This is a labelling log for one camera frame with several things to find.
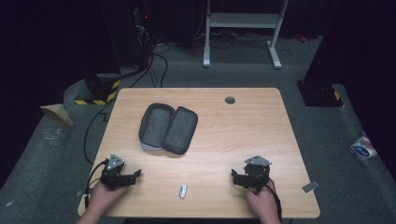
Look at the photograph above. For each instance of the grey tape strip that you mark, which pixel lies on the grey tape strip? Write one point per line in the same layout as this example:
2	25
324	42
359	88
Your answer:
310	186

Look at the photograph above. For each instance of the open grey zipper pouch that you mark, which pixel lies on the open grey zipper pouch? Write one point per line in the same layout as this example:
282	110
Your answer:
168	128

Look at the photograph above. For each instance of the person's left hand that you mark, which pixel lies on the person's left hand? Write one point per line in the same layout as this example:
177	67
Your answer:
104	196

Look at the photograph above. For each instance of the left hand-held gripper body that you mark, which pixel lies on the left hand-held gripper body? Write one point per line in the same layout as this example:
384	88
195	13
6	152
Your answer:
112	178

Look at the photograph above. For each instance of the beige cardboard wedge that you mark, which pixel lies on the beige cardboard wedge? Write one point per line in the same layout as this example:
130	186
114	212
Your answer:
57	113

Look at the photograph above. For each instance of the white and blue packet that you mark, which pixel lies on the white and blue packet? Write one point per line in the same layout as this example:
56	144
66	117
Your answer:
363	148

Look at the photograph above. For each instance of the white metal stand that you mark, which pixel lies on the white metal stand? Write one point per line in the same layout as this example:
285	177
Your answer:
243	21

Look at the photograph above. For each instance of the small white flash drive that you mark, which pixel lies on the small white flash drive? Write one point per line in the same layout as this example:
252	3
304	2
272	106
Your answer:
183	190

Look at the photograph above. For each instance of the yellow-black striped stand base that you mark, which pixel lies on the yellow-black striped stand base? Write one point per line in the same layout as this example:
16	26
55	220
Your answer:
99	90
322	94

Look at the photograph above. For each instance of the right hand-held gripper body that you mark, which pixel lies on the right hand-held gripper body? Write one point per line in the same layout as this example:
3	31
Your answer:
257	174

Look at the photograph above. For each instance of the person's right hand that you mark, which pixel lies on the person's right hand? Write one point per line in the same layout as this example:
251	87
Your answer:
261	200

